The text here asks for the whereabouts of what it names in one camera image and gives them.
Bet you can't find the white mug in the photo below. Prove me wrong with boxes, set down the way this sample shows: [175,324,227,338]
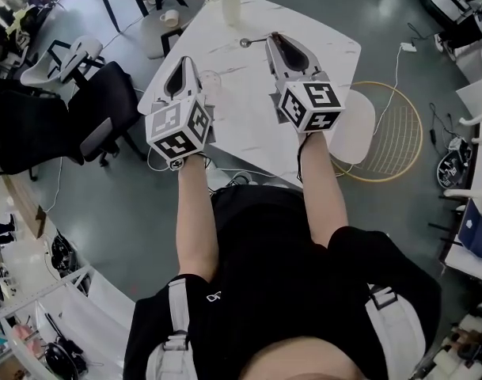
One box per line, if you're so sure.
[158,9,180,29]

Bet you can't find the person's chin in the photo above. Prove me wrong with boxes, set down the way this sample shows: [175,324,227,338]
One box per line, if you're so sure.
[240,336,364,380]

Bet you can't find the white vase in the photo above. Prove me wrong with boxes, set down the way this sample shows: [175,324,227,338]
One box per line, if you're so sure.
[221,0,242,26]

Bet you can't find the white curved desk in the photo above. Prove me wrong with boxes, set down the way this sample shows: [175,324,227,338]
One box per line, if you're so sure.
[0,265,138,380]

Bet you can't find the black mesh office chair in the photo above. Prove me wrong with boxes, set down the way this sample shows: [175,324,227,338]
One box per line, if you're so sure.
[0,76,85,182]

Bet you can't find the white marble table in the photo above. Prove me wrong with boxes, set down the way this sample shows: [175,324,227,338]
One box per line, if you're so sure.
[137,0,362,190]

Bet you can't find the person's right forearm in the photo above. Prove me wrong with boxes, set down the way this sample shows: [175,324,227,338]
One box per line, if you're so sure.
[298,131,349,249]

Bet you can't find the person's black t-shirt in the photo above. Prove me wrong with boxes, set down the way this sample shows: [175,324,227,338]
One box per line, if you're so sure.
[123,184,442,380]

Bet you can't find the black helmet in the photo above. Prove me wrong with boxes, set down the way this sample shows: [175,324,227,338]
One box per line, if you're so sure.
[44,340,88,378]

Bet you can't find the black wrist cord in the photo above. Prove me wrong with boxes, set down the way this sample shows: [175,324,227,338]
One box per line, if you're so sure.
[295,132,311,184]

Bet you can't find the white frame office chair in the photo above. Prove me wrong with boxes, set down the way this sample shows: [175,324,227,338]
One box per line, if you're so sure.
[20,36,105,91]

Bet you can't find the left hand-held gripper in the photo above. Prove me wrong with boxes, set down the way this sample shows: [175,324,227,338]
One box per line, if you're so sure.
[144,55,218,172]

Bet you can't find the white harness strap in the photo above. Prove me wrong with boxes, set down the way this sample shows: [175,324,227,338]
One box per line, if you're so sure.
[365,285,427,380]
[145,278,190,380]

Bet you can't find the small metal spoon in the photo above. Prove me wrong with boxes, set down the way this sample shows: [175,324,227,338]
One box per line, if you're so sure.
[239,36,272,50]

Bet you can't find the person's left forearm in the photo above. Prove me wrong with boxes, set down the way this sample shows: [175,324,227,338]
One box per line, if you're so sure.
[176,154,220,283]

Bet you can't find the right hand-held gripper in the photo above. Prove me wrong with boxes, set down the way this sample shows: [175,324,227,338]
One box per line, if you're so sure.
[264,32,344,135]

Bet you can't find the black office chair grey seat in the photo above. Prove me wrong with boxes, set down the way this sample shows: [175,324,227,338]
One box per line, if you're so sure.
[68,60,147,169]

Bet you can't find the wooden low cabinet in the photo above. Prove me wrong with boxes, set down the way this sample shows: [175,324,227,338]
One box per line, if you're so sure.
[5,174,47,240]

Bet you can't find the round gold wire side table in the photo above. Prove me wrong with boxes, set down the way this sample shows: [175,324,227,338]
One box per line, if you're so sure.
[328,81,423,184]

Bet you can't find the blue box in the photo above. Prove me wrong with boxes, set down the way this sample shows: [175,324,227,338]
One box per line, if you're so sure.
[460,199,482,260]

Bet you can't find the black round marker device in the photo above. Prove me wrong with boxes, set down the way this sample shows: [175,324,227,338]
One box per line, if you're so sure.
[437,136,473,190]

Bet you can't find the grey round stool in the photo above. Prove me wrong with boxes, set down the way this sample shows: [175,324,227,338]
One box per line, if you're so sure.
[140,0,208,60]

